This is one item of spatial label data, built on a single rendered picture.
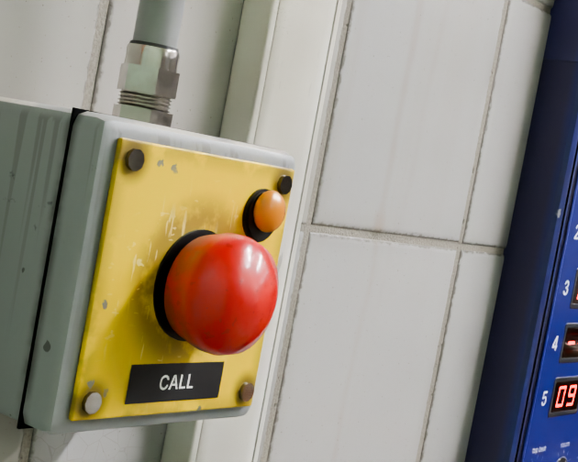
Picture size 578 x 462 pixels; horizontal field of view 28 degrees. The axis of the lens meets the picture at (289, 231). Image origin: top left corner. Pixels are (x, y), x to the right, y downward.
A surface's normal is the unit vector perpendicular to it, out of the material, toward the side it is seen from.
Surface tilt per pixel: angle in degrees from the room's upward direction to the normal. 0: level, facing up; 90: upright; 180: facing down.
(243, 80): 90
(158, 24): 90
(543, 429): 90
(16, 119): 90
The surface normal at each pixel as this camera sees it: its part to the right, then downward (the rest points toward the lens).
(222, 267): 0.40, -0.18
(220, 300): 0.29, 0.15
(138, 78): -0.13, 0.03
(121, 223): 0.78, 0.18
